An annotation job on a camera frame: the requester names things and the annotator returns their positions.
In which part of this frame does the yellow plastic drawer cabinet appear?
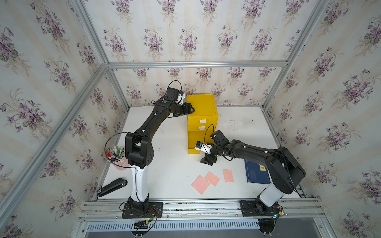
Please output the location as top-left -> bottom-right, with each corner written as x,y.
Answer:
186,94 -> 219,154

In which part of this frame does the pink sticky pad large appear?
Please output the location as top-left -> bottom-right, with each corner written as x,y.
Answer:
191,176 -> 210,195

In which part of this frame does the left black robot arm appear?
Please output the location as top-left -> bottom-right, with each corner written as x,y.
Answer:
125,87 -> 194,205

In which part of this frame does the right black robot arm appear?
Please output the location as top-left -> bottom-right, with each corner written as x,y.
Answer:
195,131 -> 306,208

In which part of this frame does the dark blue book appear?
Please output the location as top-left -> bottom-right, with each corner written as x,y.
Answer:
245,160 -> 270,184

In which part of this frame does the pink pen holder cup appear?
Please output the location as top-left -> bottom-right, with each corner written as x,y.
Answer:
106,146 -> 130,171

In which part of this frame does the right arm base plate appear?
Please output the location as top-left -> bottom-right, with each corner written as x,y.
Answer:
239,199 -> 283,218

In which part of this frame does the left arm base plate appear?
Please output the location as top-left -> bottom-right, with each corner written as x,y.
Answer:
122,202 -> 164,219

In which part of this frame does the aluminium mounting rail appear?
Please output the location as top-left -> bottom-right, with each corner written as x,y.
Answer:
78,198 -> 325,222

